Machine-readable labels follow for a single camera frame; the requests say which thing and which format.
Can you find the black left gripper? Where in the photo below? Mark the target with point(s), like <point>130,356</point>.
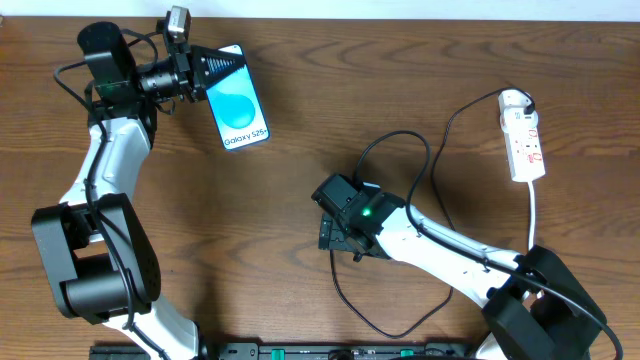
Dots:
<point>185,74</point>

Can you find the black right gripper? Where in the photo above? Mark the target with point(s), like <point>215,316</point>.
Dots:
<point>331,236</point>

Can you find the blue Samsung Galaxy smartphone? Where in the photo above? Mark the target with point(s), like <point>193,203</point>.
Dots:
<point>237,110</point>

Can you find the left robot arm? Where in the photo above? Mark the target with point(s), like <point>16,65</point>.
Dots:
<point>99,262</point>

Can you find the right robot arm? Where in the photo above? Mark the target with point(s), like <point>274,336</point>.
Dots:
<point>534,307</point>

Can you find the white USB charger adapter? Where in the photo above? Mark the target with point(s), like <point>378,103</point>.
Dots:
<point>516,98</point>

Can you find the white power strip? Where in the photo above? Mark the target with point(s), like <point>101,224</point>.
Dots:
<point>524,153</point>

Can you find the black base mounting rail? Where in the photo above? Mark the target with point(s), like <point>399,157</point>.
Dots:
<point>445,349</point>

